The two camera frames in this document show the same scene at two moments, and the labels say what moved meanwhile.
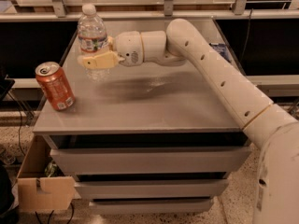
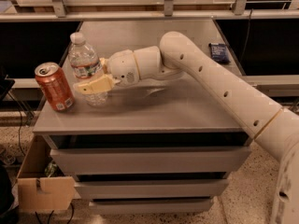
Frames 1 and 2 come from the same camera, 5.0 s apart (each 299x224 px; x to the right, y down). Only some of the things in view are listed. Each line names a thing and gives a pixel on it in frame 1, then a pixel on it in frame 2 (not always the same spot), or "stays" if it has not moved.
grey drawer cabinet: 149,139 stays
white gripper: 127,48 → 122,66
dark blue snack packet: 221,49 stays
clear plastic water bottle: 92,38 → 85,65
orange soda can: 55,84 stays
